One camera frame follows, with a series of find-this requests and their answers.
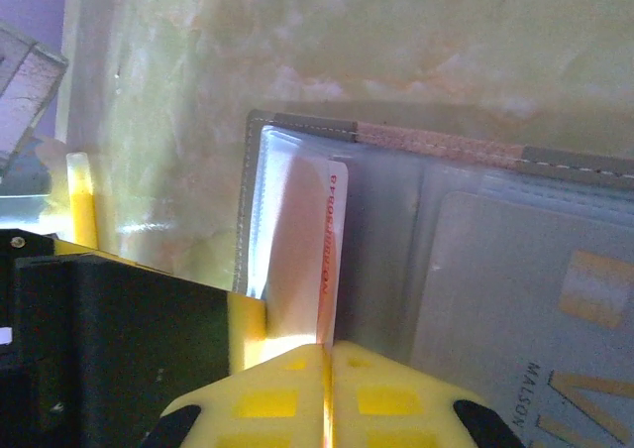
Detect grey card gold letters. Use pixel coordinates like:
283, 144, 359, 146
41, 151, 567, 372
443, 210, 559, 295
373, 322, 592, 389
410, 192, 634, 448

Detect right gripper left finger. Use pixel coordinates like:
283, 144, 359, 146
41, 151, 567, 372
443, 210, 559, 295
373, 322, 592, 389
160, 343, 329, 448

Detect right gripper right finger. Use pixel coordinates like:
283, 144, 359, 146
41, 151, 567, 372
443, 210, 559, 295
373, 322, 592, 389
329, 341, 521, 448

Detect grey card holder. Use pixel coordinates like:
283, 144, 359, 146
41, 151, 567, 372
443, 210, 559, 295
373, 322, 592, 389
231, 109, 634, 448

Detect white card orange circle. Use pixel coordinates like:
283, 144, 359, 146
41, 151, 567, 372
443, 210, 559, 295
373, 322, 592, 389
262, 158, 351, 346

